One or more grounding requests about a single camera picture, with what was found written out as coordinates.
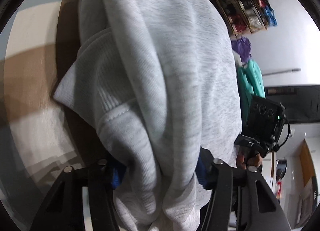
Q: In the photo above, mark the purple plastic bag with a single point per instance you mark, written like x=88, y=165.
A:
x=241, y=48

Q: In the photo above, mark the metal rod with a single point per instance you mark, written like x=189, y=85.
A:
x=280, y=71

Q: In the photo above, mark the wooden shoe rack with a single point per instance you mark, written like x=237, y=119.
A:
x=252, y=30

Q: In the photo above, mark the teal garment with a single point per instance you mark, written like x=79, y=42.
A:
x=252, y=81

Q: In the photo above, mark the dark cabinet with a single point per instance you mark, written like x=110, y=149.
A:
x=300, y=103

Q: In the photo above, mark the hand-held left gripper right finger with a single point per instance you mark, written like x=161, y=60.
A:
x=201, y=173

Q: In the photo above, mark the light grey hoodie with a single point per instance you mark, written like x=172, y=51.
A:
x=162, y=71

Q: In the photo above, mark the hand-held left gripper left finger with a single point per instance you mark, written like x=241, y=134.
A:
x=117, y=178

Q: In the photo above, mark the person's right hand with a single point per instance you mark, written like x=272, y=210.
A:
x=255, y=163

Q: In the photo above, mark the beige blue checked bed sheet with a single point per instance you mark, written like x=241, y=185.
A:
x=25, y=83

